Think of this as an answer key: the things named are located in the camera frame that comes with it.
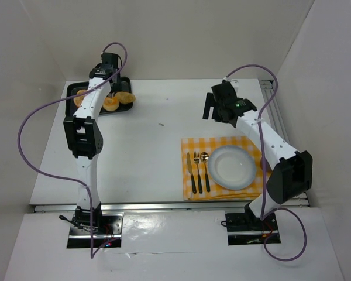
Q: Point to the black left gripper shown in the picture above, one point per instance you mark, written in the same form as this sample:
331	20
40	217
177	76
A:
116	82

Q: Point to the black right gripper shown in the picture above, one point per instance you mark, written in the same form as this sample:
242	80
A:
208	106

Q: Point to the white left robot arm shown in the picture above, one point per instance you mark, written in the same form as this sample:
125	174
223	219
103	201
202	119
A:
85	140

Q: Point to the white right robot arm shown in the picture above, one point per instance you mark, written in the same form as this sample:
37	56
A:
291	170

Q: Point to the small oval bread roll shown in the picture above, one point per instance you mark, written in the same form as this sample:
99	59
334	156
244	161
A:
125	97

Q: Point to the round donut bread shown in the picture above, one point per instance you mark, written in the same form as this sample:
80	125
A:
111	104

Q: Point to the orange fluted cake bread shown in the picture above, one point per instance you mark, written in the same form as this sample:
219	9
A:
79	97

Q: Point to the black baking tray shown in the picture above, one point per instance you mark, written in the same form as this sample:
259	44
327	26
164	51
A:
72	89

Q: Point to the white blue-rimmed plate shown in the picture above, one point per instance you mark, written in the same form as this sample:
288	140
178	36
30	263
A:
232	167

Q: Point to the purple mug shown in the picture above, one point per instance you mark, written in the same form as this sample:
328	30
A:
262	163

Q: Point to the yellow checkered cloth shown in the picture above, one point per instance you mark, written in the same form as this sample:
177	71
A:
217	192

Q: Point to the gold spoon black handle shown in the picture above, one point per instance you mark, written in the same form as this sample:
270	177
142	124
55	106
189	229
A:
204	159

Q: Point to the gold fork black handle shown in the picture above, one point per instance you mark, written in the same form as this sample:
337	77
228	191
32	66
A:
197	161

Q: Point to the gold knife black handle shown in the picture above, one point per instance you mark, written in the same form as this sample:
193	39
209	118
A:
189	167

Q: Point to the aluminium rail front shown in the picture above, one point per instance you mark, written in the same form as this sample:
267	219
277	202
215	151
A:
224	205

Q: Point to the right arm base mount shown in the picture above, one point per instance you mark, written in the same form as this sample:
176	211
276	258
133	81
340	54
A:
241	231

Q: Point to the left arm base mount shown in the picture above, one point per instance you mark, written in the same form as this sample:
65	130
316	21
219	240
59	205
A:
108	235

